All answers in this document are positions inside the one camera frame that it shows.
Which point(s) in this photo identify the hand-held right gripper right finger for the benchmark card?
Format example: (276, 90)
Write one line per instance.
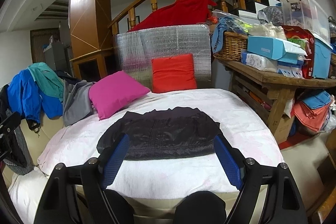
(228, 158)

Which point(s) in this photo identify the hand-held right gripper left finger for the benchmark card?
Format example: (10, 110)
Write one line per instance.
(115, 158)

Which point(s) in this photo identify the black puffer jacket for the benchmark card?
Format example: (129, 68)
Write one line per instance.
(162, 134)

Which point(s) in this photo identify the blue jacket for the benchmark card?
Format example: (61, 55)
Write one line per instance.
(23, 95)

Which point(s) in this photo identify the dark grey knit garment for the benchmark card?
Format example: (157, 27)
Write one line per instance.
(19, 153)

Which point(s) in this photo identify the white blanket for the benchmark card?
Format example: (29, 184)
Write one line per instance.
(236, 113)

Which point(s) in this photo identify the teal jacket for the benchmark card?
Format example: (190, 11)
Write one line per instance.
(47, 79)

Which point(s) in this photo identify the pink pillow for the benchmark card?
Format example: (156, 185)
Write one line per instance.
(115, 92)

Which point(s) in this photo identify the dark navy garment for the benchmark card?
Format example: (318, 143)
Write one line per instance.
(68, 75)

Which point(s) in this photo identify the grey cabinet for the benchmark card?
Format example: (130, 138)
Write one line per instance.
(55, 53)

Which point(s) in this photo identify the wooden table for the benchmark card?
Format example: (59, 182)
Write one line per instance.
(278, 79)

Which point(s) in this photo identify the stack of folded cloths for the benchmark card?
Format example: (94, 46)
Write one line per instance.
(309, 111)

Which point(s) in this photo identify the red pillow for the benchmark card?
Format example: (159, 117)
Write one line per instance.
(173, 73)

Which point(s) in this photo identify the white patterned tissue pack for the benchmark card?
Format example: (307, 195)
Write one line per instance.
(260, 61)

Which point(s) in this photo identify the white plastic bag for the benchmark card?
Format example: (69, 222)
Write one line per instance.
(330, 124)

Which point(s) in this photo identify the wicker basket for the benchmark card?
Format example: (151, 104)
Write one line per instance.
(232, 47)

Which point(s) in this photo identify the light blue cardboard box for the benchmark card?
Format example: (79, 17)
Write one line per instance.
(265, 48)

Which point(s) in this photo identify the blue cloth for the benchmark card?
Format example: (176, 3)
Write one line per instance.
(219, 29)

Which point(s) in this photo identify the silver foil insulation panel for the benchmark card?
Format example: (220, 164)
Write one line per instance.
(168, 40)

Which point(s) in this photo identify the cream cloth bundle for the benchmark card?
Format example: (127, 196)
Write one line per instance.
(265, 29)

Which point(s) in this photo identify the blue plastic bin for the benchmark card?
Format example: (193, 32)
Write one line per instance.
(323, 58)

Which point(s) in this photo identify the red gift bag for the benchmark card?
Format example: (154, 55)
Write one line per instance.
(302, 37)

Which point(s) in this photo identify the wooden column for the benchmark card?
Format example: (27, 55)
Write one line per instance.
(86, 3)

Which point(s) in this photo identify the black dotted plastic bag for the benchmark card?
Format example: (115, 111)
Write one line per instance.
(271, 15)

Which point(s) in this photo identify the red blanket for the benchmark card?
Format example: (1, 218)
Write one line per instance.
(178, 11)

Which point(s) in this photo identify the clear plastic storage box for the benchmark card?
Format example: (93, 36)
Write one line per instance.
(307, 11)

